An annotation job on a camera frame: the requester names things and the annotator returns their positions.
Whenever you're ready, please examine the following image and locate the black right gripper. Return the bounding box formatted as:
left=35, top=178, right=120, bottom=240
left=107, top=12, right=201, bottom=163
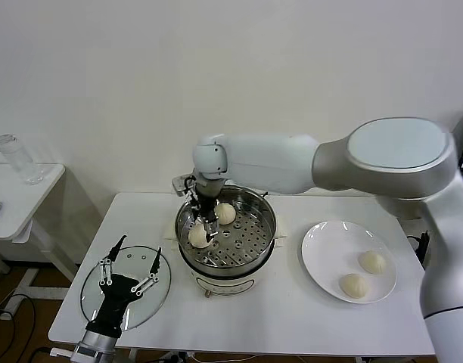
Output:
left=188, top=188, right=220, bottom=244

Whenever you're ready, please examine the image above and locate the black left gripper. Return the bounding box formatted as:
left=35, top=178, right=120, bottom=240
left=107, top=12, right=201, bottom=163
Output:
left=85, top=234, right=163, bottom=336

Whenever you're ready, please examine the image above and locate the white steamed baozi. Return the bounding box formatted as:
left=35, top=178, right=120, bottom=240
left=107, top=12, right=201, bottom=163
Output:
left=358, top=250, right=387, bottom=275
left=338, top=273, right=370, bottom=301
left=213, top=202, right=237, bottom=226
left=188, top=225, right=213, bottom=250

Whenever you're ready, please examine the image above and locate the round glass lid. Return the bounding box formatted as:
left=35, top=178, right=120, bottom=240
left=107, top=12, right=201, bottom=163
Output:
left=79, top=245, right=172, bottom=333

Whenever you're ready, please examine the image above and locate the steel perforated steamer basket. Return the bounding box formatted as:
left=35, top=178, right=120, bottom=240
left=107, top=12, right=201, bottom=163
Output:
left=174, top=185, right=277, bottom=268

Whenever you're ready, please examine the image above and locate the cream electric cooker pot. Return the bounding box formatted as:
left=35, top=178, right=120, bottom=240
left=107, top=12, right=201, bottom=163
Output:
left=162, top=213, right=290, bottom=300

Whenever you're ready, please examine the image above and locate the small white side table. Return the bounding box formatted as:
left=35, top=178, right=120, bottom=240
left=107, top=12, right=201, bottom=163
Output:
left=0, top=162, right=85, bottom=300

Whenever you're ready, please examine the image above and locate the white round plate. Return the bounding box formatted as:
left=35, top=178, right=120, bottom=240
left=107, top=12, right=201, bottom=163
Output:
left=301, top=220, right=398, bottom=305

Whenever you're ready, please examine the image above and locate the clear glass jar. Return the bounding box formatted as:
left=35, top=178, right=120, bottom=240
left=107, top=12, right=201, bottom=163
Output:
left=0, top=134, right=45, bottom=186

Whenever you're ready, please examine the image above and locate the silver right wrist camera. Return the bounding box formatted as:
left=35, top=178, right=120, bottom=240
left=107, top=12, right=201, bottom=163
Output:
left=172, top=175, right=197, bottom=197

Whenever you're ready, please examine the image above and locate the black power adapter cable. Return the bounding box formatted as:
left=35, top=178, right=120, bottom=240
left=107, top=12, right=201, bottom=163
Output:
left=407, top=231, right=431, bottom=262

